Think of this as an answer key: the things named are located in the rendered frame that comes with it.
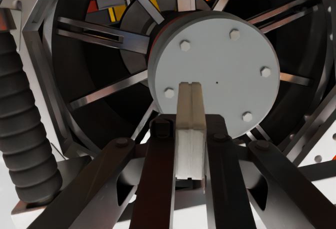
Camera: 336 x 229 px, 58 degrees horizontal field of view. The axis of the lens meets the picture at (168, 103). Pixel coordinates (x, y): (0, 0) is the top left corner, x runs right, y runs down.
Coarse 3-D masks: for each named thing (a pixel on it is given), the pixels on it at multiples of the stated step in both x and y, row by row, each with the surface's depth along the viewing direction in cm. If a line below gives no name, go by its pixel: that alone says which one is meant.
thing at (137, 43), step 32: (64, 0) 52; (192, 0) 52; (224, 0) 52; (288, 0) 62; (320, 0) 51; (64, 32) 52; (128, 32) 53; (288, 32) 67; (320, 32) 54; (64, 64) 58; (288, 64) 67; (320, 64) 54; (64, 96) 54; (96, 96) 55; (288, 96) 63; (320, 96) 55; (96, 128) 61; (128, 128) 75; (256, 128) 58; (288, 128) 58
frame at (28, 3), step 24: (24, 0) 41; (48, 0) 45; (24, 24) 42; (24, 48) 42; (48, 72) 48; (48, 96) 49; (48, 120) 45; (312, 120) 52; (72, 144) 51; (288, 144) 54; (312, 144) 48
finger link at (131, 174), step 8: (136, 144) 14; (144, 144) 14; (136, 152) 14; (144, 152) 14; (136, 160) 13; (128, 168) 13; (136, 168) 14; (120, 176) 14; (128, 176) 14; (136, 176) 14; (120, 184) 14; (128, 184) 14
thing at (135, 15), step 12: (156, 0) 91; (168, 0) 91; (132, 12) 92; (144, 12) 92; (168, 12) 92; (132, 24) 93; (144, 24) 93; (120, 36) 94; (132, 60) 96; (144, 60) 96; (132, 72) 97; (144, 84) 98
